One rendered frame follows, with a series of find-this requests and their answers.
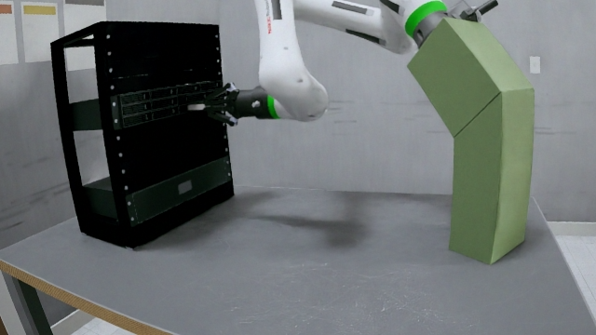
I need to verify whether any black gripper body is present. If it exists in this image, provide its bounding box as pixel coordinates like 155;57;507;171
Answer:
225;88;254;119

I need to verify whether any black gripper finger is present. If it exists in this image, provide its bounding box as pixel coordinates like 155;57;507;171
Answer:
188;106;238;127
188;83;236;108

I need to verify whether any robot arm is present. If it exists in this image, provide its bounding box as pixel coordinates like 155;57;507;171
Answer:
251;0;498;122

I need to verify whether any black server rack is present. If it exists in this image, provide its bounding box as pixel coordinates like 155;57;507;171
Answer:
50;21;235;251

